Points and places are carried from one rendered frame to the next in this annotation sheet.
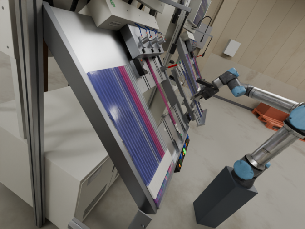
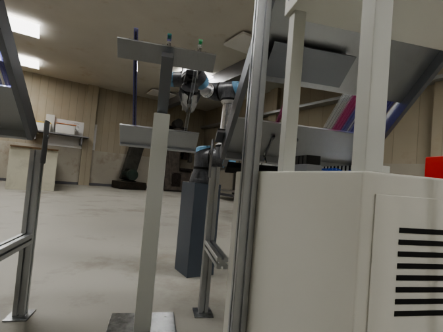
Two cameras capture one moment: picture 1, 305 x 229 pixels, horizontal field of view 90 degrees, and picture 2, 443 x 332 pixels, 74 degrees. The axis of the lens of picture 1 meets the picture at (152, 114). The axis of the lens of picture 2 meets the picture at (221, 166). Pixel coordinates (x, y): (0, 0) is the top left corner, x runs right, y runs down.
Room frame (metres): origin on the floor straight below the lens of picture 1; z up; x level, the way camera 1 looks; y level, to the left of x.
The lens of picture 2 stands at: (1.52, 0.95, 0.59)
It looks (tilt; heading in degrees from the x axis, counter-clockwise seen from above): 2 degrees up; 246
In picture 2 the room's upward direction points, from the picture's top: 5 degrees clockwise
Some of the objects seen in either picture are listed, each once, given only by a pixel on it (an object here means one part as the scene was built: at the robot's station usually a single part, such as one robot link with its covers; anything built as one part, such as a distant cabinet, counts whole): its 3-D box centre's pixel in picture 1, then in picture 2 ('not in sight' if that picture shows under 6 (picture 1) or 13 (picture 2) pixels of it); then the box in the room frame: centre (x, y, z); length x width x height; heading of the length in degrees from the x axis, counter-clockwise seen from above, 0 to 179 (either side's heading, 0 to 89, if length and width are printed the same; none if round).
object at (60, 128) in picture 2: not in sight; (64, 129); (2.34, -8.69, 1.61); 0.51 x 0.42 x 0.29; 8
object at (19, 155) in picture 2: not in sight; (33, 167); (2.83, -7.47, 0.45); 2.63 x 0.85 x 0.90; 98
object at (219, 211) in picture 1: (220, 198); (197, 226); (0.89, -0.78, 0.28); 0.18 x 0.18 x 0.55; 8
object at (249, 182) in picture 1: (245, 174); (202, 174); (0.89, -0.78, 0.60); 0.15 x 0.15 x 0.10
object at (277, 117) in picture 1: (284, 119); not in sight; (4.45, -3.53, 0.25); 1.34 x 0.92 x 0.50; 98
